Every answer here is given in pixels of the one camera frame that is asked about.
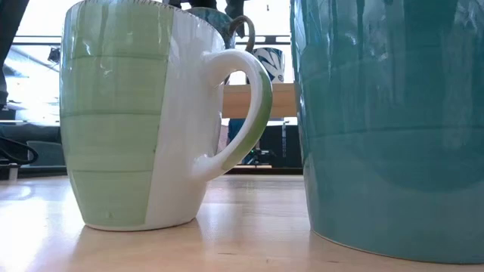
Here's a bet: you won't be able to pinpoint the white mug with blue pattern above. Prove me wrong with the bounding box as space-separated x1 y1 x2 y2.
245 47 287 85

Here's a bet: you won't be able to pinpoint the person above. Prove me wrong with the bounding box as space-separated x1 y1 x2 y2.
226 119 245 152

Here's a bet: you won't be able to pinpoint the black aluminium table frame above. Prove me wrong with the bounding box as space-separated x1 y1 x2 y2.
0 162 304 181

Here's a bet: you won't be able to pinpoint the grey chair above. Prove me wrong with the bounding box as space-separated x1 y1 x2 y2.
26 141 66 167

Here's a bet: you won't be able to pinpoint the wooden shelf with black legs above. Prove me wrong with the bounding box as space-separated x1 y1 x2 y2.
222 82 299 119

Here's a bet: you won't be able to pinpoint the green and white mug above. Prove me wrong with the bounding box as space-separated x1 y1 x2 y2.
59 0 274 232

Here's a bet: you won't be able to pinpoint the dark speckled glazed mug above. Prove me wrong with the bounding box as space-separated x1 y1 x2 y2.
187 6 256 54

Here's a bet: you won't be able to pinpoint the black partition panels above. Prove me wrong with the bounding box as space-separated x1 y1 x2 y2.
260 124 303 168

